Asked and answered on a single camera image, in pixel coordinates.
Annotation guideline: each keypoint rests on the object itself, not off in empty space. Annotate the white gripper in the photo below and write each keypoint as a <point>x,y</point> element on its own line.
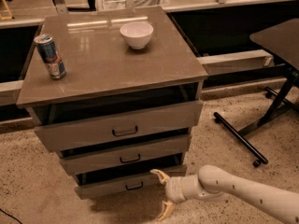
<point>173,189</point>

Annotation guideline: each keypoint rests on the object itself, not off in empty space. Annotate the grey bottom drawer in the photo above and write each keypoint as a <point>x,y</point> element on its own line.
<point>108,180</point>

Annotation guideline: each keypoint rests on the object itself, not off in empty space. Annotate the grey drawer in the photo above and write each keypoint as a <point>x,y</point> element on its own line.
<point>118,156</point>
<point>88,132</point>
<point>108,180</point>

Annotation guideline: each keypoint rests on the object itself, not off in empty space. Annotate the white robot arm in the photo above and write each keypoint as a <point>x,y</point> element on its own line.
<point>211,182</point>

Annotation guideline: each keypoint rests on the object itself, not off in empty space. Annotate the grey middle drawer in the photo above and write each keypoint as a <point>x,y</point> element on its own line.
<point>118,156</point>

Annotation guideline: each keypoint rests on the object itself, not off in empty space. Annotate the grey drawer cabinet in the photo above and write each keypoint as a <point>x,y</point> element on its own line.
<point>104,76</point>

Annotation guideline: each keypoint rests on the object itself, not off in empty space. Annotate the grey top drawer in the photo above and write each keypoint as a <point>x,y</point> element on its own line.
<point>88,132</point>

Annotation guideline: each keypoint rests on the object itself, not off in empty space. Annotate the white ceramic bowl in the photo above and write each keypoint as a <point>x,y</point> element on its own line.
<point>137,34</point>

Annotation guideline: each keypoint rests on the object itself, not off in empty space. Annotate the blue silver drink can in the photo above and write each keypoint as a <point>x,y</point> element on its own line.
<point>51,57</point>

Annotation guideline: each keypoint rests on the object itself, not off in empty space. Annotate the white wire basket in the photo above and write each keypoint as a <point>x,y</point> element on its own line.
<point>103,5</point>

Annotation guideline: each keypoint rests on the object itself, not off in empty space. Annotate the yellow frame object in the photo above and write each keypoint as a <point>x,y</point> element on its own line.
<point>5,13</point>

